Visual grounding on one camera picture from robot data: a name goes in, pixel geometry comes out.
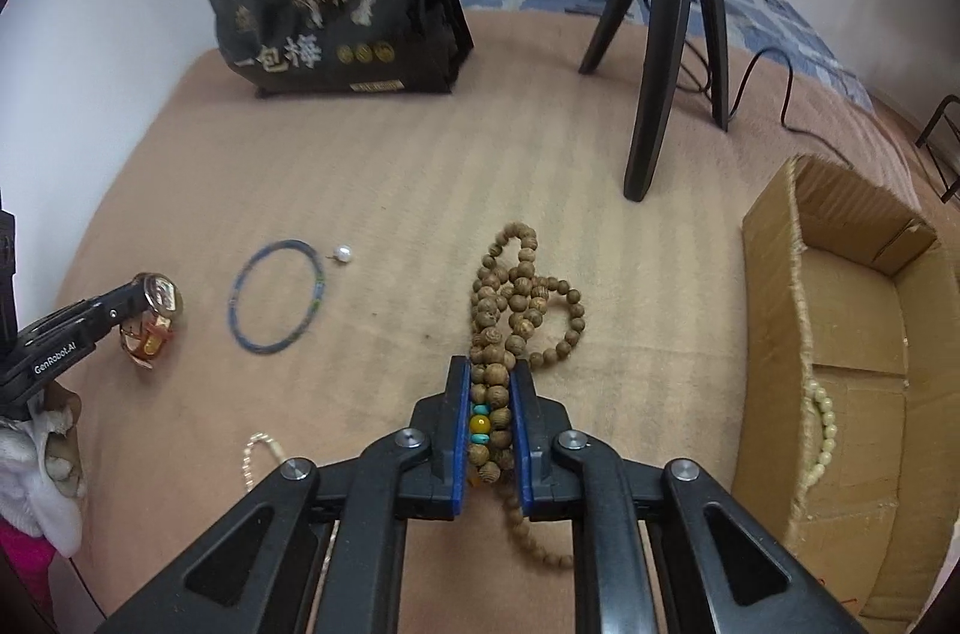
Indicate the white pearl earring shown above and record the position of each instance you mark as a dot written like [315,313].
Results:
[342,254]

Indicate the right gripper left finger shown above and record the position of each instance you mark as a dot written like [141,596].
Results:
[317,548]

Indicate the blue thin bangle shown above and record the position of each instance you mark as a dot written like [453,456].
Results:
[275,298]

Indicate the brown cardboard box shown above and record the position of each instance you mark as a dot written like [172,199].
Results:
[849,445]

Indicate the black snack bag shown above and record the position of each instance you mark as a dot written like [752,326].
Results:
[335,47]

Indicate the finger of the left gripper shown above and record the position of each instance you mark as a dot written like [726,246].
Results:
[53,344]

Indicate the pink sleeve forearm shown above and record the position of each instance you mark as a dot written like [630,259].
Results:
[30,556]

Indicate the black metal clothes rack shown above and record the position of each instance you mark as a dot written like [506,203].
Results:
[939,140]

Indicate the left hand white glove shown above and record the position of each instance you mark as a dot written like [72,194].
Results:
[43,483]

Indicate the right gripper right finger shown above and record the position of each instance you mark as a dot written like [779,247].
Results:
[657,548]

